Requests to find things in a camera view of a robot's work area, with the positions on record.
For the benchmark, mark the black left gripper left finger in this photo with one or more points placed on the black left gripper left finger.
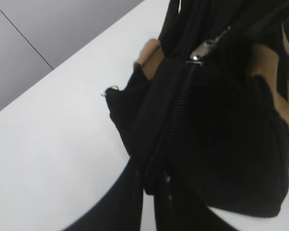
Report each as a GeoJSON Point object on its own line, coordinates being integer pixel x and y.
{"type": "Point", "coordinates": [120, 209]}

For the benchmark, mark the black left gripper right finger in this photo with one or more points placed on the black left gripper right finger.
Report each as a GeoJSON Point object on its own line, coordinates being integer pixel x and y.
{"type": "Point", "coordinates": [175, 214]}

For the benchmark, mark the black tote bag tan handles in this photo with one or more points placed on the black tote bag tan handles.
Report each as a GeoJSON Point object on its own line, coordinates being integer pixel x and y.
{"type": "Point", "coordinates": [209, 100]}

